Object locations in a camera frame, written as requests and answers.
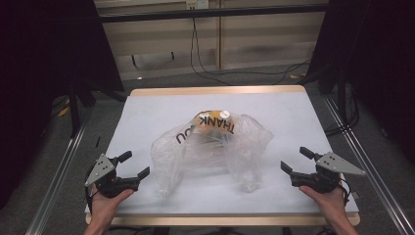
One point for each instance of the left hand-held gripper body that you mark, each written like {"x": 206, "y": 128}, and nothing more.
{"x": 105, "y": 182}

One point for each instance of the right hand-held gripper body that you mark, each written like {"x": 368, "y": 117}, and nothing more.
{"x": 326, "y": 179}

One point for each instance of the clear plastic bag black lettering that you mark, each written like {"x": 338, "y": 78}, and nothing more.
{"x": 182, "y": 153}

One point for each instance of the person's left hand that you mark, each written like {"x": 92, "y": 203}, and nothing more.
{"x": 104, "y": 207}

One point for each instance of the person's right hand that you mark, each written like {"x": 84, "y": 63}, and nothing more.
{"x": 328, "y": 204}

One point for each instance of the white table mat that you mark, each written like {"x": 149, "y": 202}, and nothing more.
{"x": 137, "y": 117}

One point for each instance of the black metal stand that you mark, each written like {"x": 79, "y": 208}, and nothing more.
{"x": 74, "y": 107}

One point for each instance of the yellow floor tape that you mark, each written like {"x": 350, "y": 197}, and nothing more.
{"x": 63, "y": 111}

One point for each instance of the wooden table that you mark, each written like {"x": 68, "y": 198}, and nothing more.
{"x": 215, "y": 90}

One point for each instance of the black curtain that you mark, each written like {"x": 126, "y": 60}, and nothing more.
{"x": 39, "y": 65}
{"x": 375, "y": 58}

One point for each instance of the black horizontal bar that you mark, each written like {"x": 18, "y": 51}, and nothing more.
{"x": 212, "y": 13}

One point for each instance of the metal floor rail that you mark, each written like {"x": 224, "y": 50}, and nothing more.
{"x": 368, "y": 166}
{"x": 55, "y": 182}

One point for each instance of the white wall outlet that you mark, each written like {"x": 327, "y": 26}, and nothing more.
{"x": 196, "y": 4}

